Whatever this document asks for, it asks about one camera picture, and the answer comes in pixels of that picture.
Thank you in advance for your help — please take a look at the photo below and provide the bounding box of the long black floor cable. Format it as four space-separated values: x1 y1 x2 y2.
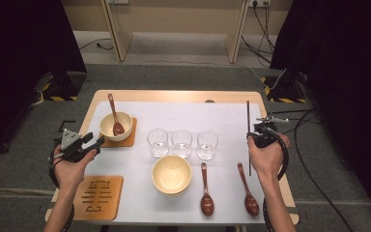
293 108 356 232

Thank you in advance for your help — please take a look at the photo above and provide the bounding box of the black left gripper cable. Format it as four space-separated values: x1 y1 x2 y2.
47 141 75 232

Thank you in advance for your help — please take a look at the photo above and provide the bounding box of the black curtain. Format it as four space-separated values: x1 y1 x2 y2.
270 0 371 223
0 0 88 163

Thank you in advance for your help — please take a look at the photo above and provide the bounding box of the wooden coaster with cutouts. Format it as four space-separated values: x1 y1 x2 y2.
72 175 124 221
98 117 138 149

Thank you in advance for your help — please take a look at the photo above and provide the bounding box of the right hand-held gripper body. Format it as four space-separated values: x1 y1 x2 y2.
249 115 290 149

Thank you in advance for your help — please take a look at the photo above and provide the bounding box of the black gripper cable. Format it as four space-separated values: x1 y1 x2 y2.
47 141 75 232
262 134 290 232

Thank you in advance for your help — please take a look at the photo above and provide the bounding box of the person's right hand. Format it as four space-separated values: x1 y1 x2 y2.
246 134 291 182

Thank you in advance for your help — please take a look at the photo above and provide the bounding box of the black wall power cable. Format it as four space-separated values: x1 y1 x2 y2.
241 0 273 65
260 0 276 52

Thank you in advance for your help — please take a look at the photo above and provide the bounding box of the pale grey floor device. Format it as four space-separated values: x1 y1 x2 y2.
28 72 55 109

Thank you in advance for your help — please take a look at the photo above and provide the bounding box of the black yellow-striped stand base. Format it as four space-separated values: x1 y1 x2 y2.
260 74 307 104
42 71 88 102

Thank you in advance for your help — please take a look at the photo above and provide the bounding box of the light wooden background desk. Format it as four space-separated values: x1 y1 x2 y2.
100 0 250 65

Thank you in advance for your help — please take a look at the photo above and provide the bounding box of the white floor cable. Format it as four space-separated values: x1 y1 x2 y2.
129 43 287 91

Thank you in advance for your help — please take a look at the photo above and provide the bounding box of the cream ceramic bowl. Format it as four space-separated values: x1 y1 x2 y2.
151 155 193 195
99 111 133 142
154 188 190 197

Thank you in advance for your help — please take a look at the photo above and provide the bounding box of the white wall power outlet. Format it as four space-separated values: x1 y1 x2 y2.
248 0 271 8

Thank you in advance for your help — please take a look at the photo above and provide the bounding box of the single brown wooden chopstick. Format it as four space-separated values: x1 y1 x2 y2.
246 100 253 177

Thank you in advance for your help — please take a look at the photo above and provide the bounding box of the black floor cable with plug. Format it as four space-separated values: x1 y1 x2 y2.
78 38 114 51

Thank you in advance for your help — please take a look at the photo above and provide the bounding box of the white table mat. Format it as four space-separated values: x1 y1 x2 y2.
67 101 290 226

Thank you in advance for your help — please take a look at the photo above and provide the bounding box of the person's left hand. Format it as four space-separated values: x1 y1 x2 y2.
53 144 99 191

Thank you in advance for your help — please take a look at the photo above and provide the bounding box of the clear drinking glass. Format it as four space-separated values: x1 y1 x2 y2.
170 129 193 159
196 130 219 160
146 128 169 159

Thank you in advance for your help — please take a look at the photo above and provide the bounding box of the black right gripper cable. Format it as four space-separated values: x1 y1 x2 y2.
262 134 290 232

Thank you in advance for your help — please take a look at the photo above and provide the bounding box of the reddish brown wooden spoon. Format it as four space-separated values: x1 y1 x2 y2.
237 162 260 218
200 162 215 218
106 93 126 137

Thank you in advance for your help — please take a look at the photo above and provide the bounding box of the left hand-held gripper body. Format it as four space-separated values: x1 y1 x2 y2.
57 128 93 163

